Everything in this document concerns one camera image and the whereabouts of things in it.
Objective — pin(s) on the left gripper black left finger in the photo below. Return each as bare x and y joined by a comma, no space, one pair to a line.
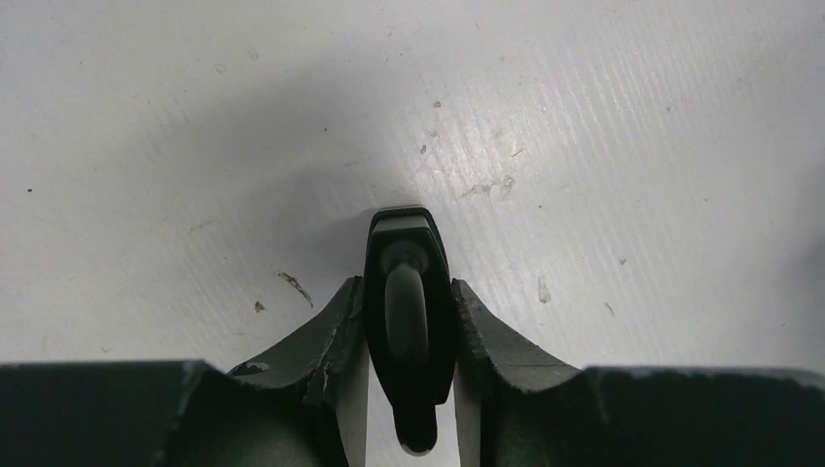
299,403

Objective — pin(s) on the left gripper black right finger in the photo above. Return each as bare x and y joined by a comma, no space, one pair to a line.
518,405

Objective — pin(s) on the small black padlock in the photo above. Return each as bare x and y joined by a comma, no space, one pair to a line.
410,320

